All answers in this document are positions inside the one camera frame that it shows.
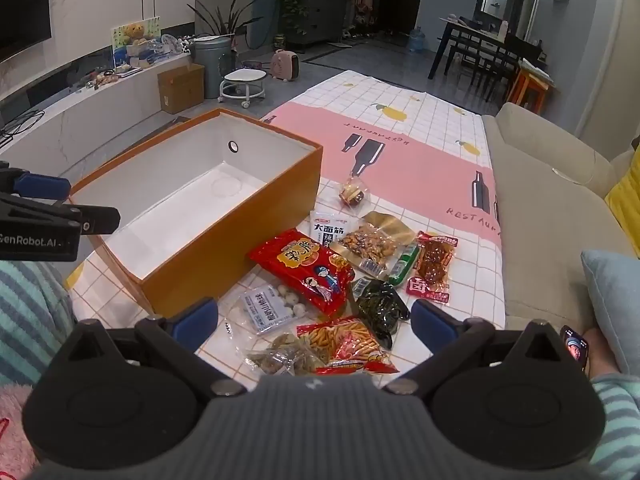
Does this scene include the brown cardboard box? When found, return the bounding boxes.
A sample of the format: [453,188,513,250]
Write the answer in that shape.
[157,62,206,115]

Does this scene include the teddy bear poster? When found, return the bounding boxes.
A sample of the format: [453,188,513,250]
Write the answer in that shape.
[111,17,162,68]

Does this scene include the white marble tv cabinet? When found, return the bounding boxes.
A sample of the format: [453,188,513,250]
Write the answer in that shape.
[0,47,201,181]

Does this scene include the dark grey drawer cabinet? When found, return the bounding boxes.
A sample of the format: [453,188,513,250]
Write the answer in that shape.
[300,0,351,46]

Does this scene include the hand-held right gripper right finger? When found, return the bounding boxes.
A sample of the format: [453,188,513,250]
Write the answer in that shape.
[382,300,576,396]

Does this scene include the clear quail egg packet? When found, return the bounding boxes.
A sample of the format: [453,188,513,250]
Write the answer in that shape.
[239,282,307,336]

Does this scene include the orange stool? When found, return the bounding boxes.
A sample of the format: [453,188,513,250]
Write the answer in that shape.
[505,67,556,113]

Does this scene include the red spicy meat packet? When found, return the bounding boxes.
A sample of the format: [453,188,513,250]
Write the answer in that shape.
[407,231,460,307]

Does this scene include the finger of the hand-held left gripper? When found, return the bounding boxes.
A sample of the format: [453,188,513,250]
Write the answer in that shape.
[0,193,122,236]
[0,161,72,201]

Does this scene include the cluttered shoe rack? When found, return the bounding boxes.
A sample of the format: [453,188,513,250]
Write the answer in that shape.
[350,0,391,36]

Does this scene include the person's striped left leg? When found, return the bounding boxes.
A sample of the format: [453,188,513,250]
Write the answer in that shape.
[0,260,76,386]

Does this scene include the pink white printed mat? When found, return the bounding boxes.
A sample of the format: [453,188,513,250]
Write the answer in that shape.
[65,69,506,386]

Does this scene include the yellow cushion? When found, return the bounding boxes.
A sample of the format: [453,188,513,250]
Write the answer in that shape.
[604,147,640,256]

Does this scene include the black dining table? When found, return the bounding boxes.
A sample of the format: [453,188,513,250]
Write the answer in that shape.
[427,16,546,81]

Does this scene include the pile of small trinkets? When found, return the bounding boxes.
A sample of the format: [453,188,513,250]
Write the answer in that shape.
[75,62,132,92]

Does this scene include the orange cardboard storage box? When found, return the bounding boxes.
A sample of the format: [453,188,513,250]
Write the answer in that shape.
[67,108,323,318]

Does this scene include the pile of blue white packets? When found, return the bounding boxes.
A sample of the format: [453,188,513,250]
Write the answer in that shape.
[125,35,196,68]

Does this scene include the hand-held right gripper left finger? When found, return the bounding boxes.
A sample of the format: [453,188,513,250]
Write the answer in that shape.
[65,296,248,397]

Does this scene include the orange stick snack packet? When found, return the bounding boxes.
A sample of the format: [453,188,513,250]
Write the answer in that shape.
[296,316,400,376]

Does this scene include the white snack packet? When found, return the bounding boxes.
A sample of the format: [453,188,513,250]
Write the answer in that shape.
[309,210,363,251]

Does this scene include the black cables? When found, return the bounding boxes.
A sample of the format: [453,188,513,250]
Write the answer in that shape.
[0,109,46,148]

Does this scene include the light blue cushion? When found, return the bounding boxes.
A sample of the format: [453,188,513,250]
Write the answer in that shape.
[580,249,640,376]

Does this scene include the grey trash bin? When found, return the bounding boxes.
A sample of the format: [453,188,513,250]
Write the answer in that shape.
[194,36,236,92]

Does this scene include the large red snack packet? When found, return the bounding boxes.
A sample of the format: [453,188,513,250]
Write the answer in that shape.
[250,228,356,317]

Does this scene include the beige sofa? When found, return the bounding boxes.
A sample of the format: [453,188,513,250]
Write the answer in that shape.
[481,102,640,346]

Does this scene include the long-leaf potted plant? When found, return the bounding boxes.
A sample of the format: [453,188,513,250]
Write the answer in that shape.
[187,0,263,41]

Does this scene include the black television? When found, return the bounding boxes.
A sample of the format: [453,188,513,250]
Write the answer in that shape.
[0,0,53,63]

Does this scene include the smartphone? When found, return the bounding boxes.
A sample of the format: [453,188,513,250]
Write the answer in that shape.
[559,325,592,373]

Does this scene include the white rolling stool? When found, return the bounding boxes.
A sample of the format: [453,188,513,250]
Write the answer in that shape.
[218,67,266,108]

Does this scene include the dark seaweed packet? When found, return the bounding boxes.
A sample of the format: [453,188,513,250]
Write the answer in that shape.
[350,277,411,351]

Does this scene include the pink fluffy cloth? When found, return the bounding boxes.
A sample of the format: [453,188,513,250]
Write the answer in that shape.
[0,382,38,480]

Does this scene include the green sausage stick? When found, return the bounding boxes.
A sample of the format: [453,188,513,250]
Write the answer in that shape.
[387,244,421,287]

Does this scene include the clear brown snack packet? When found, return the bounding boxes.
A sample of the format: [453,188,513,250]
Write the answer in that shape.
[245,332,326,377]

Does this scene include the black dining chair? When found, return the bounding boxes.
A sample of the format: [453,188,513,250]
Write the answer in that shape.
[502,34,546,68]
[447,44,521,105]

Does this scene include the gold nut packet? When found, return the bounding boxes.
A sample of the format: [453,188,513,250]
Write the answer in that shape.
[330,211,417,281]

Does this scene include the person's bare foot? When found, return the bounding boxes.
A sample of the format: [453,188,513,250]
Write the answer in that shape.
[582,327,626,378]

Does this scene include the small pink heater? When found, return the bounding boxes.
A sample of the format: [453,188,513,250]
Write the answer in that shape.
[270,49,300,83]

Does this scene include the small round chocolate packet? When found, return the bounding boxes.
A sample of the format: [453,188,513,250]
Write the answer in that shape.
[339,176,371,208]

